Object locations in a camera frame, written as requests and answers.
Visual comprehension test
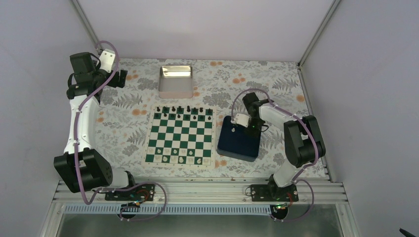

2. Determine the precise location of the dark blue plastic tray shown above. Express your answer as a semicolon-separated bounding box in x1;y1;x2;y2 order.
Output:
216;116;261;162

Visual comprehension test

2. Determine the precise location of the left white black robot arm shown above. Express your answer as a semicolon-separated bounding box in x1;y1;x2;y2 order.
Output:
53;49;138;200

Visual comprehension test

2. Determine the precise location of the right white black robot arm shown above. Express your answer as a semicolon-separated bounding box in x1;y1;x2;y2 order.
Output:
242;89;326;201

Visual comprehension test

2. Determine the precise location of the green white chess board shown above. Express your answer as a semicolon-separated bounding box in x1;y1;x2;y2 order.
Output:
142;104;216;170

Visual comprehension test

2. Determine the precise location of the floral patterned table mat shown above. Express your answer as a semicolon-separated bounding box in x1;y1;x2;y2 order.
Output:
96;59;308;179

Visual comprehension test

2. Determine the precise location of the pink metal tin box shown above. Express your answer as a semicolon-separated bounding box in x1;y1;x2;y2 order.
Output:
158;65;193;99

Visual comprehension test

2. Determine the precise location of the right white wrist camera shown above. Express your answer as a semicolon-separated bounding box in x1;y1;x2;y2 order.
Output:
231;113;251;127

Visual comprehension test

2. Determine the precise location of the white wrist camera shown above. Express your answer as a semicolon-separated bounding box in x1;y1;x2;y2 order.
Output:
98;49;118;73
231;113;251;127

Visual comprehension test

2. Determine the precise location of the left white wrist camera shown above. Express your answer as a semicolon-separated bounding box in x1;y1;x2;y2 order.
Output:
98;49;118;73

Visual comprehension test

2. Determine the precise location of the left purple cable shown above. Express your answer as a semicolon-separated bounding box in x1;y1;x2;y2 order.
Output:
73;40;168;222

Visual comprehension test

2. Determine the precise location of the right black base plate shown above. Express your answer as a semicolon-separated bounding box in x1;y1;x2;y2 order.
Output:
249;184;299;202

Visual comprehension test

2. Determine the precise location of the aluminium frame post left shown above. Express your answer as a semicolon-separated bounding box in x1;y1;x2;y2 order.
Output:
70;0;99;45

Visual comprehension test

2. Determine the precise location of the aluminium front rail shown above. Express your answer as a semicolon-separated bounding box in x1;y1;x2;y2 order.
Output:
52;180;348;205

